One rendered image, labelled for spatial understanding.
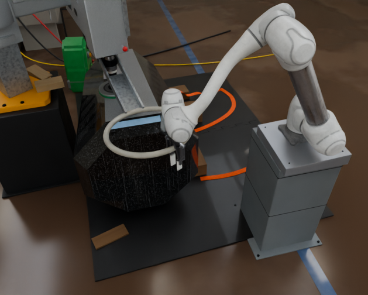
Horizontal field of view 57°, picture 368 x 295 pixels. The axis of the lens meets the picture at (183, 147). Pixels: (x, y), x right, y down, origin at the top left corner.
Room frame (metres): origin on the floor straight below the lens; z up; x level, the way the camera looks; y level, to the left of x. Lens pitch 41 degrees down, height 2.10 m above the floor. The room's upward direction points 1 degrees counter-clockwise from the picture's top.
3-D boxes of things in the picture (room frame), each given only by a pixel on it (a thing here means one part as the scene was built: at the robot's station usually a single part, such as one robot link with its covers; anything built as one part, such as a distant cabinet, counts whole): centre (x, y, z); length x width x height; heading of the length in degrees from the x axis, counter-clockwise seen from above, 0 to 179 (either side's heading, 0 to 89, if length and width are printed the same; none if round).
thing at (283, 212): (1.53, -0.67, 0.40); 0.50 x 0.50 x 0.80; 13
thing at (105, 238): (1.43, 0.54, 0.02); 0.25 x 0.10 x 0.01; 120
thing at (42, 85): (2.26, 1.01, 0.81); 0.20 x 0.10 x 0.05; 114
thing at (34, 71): (2.45, 1.15, 0.80); 0.20 x 0.10 x 0.05; 55
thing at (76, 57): (3.61, 1.20, 0.43); 0.35 x 0.35 x 0.87; 1
